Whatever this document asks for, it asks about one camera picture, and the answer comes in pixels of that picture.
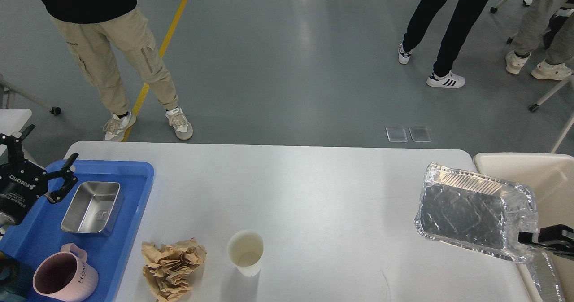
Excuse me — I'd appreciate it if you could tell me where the white paper cup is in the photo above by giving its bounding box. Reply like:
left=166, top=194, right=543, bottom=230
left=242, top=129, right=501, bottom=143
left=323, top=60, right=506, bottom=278
left=227, top=230, right=265, bottom=277

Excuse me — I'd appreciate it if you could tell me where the white side table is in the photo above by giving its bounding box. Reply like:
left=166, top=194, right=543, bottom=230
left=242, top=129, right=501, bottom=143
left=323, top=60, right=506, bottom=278
left=0, top=109, right=31, bottom=135

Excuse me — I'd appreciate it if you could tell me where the person in grey trousers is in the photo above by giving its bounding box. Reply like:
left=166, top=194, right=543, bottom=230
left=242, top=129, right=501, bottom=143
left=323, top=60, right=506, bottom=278
left=505, top=0, right=574, bottom=81

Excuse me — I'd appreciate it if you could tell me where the foil tray inside bin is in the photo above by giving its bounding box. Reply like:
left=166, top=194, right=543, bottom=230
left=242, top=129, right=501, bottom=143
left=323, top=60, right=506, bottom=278
left=526, top=251, right=565, bottom=302

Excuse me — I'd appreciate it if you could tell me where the aluminium foil tray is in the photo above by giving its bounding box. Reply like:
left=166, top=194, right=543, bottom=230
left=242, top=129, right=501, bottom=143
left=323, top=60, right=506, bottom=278
left=414, top=162, right=539, bottom=263

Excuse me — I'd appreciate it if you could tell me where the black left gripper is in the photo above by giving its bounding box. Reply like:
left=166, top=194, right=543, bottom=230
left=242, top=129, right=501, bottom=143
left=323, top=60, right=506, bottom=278
left=0, top=124, right=78, bottom=226

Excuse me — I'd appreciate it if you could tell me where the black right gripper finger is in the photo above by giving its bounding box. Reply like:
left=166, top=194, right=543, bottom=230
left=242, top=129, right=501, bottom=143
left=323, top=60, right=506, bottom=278
left=518, top=224, right=574, bottom=256

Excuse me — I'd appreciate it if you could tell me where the white chair frame right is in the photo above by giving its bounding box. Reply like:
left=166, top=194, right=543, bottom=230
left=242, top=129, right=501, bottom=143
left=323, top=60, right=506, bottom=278
left=528, top=71, right=574, bottom=154

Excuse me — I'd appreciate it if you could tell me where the brown paper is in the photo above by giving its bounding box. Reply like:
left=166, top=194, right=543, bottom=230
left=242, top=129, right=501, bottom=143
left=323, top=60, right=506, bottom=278
left=141, top=238, right=207, bottom=302

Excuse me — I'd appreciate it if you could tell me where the beige plastic bin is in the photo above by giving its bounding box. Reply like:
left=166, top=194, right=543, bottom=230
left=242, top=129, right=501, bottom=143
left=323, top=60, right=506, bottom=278
left=474, top=153, right=574, bottom=302

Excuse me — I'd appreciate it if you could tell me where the person in black trousers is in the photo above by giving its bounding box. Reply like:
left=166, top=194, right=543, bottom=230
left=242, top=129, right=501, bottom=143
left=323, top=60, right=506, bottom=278
left=398, top=0, right=488, bottom=88

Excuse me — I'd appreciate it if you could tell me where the pink ribbed mug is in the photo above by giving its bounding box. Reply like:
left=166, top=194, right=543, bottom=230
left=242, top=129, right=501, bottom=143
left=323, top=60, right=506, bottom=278
left=32, top=243, right=99, bottom=302

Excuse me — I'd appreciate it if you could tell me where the person in black sweater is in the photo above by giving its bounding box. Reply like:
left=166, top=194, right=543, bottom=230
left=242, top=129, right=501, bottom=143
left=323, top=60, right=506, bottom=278
left=41, top=0, right=193, bottom=142

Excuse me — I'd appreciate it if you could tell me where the teal object at corner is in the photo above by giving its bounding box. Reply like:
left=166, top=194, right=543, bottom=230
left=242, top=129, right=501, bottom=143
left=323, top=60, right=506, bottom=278
left=0, top=258, right=35, bottom=302

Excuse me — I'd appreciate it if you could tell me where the stainless steel rectangular container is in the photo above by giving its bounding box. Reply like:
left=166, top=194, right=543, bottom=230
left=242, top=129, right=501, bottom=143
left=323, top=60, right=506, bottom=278
left=60, top=181, right=123, bottom=236

